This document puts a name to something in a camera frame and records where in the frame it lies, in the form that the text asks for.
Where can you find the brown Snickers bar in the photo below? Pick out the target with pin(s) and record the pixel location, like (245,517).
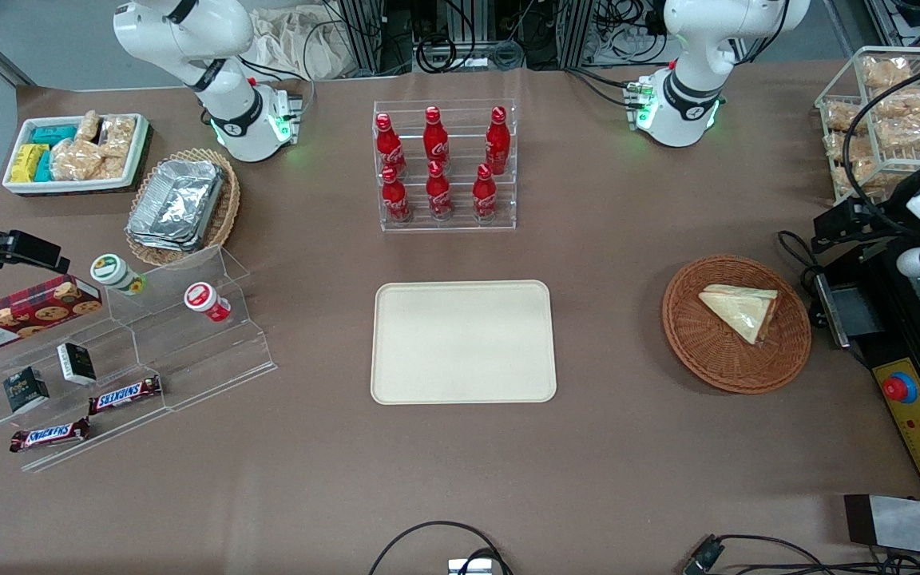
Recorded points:
(49,435)
(124,394)

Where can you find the red cola bottle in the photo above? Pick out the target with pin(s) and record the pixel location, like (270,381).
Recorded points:
(438,192)
(497,140)
(435,137)
(484,196)
(386,145)
(395,197)

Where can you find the round brown wicker basket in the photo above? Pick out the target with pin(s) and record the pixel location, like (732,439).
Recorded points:
(707,359)

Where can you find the oval light wicker basket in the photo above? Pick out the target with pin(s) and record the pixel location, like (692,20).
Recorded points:
(226,217)

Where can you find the aluminium foil container stack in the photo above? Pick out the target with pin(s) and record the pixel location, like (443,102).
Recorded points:
(176,204)

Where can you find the clear bag rice crackers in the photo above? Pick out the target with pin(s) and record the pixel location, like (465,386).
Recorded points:
(118,136)
(77,161)
(113,168)
(88,126)

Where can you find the aluminium frame post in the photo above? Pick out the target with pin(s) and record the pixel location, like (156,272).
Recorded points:
(364,32)
(576,32)

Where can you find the white rectangular snack tray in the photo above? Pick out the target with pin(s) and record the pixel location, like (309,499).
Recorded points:
(69,186)

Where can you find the small black carton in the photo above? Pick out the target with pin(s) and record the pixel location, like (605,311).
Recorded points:
(77,363)
(25,390)

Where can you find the green lid white cup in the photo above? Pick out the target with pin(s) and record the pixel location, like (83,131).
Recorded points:
(113,271)

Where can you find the black machine yellow panel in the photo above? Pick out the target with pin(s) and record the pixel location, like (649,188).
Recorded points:
(907,447)

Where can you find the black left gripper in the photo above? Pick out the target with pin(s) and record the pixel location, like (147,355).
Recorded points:
(874,226)

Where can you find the grey black flat strip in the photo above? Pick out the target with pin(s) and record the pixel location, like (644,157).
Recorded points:
(907,525)

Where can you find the clear acrylic step shelf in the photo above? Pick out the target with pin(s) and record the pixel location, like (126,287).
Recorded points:
(188,359)

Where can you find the clear acrylic bottle rack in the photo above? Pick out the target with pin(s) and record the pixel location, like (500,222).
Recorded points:
(460,226)

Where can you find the red emergency stop button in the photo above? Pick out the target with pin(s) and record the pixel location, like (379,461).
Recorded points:
(899,389)

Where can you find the beige plastic serving tray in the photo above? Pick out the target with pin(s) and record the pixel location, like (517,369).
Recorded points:
(460,343)

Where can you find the clear bag fried snack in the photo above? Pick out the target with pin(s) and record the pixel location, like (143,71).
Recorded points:
(837,148)
(907,104)
(887,72)
(845,117)
(863,177)
(907,132)

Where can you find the triangular sandwich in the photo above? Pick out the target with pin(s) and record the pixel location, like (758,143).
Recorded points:
(739,311)

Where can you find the red tartan cookie box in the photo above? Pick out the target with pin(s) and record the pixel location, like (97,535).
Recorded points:
(21,315)

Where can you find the small silver device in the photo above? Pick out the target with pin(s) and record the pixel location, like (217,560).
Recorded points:
(468,568)

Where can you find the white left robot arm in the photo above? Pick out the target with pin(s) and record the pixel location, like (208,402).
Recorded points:
(699,48)

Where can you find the yellow snack pack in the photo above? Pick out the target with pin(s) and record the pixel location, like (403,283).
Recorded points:
(27,162)

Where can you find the teal snack pack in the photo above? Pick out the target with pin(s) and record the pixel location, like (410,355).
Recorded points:
(54,134)
(45,166)

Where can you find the red lid white cup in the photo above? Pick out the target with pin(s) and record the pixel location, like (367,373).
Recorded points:
(203,299)

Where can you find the beige cloth bag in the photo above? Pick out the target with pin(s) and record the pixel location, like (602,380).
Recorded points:
(300,40)

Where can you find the grey metal frame bar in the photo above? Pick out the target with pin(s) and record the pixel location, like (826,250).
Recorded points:
(1,60)

